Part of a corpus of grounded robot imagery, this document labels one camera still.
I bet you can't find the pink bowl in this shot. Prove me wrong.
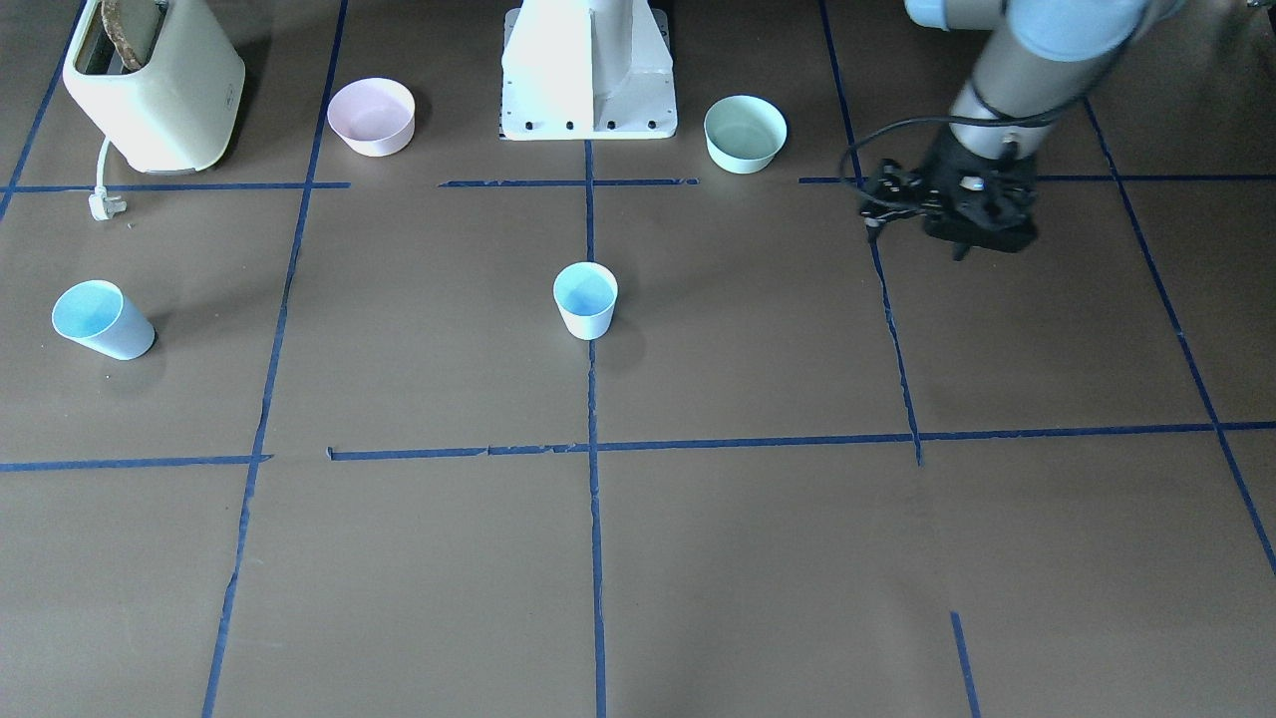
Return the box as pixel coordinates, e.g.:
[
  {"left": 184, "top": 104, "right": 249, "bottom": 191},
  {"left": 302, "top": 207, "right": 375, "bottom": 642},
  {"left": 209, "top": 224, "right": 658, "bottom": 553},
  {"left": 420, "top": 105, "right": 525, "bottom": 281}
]
[{"left": 325, "top": 77, "right": 419, "bottom": 158}]

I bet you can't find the cream toaster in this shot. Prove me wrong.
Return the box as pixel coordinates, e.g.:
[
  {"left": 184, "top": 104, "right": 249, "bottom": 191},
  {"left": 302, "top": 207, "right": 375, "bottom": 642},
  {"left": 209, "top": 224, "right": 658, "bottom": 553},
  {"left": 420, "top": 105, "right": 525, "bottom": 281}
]
[{"left": 61, "top": 1, "right": 245, "bottom": 176}]

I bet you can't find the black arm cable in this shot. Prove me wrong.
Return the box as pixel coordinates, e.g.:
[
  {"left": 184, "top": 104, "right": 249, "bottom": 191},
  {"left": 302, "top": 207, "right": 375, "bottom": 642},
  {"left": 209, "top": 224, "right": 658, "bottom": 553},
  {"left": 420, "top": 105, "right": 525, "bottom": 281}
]
[{"left": 840, "top": 110, "right": 1058, "bottom": 240}]

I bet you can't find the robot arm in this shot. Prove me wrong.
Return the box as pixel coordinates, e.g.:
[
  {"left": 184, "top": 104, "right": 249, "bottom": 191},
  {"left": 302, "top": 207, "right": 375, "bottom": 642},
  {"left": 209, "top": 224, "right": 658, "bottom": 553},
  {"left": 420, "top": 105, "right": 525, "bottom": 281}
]
[{"left": 905, "top": 1, "right": 1180, "bottom": 260}]

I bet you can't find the green bowl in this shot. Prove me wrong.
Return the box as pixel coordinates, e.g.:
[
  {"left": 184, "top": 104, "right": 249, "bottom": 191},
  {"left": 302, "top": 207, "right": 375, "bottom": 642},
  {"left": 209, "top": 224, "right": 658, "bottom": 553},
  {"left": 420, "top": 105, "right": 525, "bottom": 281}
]
[{"left": 703, "top": 94, "right": 789, "bottom": 176}]

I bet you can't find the white toaster plug cable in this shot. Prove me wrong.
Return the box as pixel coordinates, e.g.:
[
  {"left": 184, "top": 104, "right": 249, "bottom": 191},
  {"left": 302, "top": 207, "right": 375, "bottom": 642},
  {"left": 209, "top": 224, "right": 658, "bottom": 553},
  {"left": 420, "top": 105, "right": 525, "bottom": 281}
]
[{"left": 88, "top": 138, "right": 129, "bottom": 222}]

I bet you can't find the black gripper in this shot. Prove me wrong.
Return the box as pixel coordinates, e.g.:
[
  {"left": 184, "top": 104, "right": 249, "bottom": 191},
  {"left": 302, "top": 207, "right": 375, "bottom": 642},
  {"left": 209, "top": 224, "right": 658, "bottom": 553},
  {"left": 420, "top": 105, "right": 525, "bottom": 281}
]
[{"left": 923, "top": 129, "right": 1037, "bottom": 261}]

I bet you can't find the blue cup carried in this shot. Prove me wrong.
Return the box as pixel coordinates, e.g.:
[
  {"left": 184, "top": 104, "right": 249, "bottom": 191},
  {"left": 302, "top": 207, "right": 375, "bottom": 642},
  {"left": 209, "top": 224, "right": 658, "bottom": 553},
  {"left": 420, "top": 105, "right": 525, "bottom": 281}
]
[{"left": 553, "top": 261, "right": 619, "bottom": 341}]

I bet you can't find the toast slice in toaster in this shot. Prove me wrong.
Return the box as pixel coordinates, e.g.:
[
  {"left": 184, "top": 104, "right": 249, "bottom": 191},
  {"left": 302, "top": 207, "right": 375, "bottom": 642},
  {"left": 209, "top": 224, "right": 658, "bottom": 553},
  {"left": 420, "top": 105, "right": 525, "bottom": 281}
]
[{"left": 100, "top": 0, "right": 167, "bottom": 71}]

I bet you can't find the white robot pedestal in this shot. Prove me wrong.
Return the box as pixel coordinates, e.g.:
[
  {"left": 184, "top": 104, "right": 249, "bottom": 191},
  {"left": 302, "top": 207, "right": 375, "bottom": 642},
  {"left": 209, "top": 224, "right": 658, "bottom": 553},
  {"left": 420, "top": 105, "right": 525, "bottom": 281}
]
[{"left": 498, "top": 1, "right": 679, "bottom": 142}]

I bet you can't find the blue cup near toaster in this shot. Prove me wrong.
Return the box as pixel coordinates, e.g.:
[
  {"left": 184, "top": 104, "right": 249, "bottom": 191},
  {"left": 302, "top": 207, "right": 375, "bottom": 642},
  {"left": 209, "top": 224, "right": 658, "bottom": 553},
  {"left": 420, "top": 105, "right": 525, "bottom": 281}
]
[{"left": 51, "top": 281, "right": 157, "bottom": 362}]

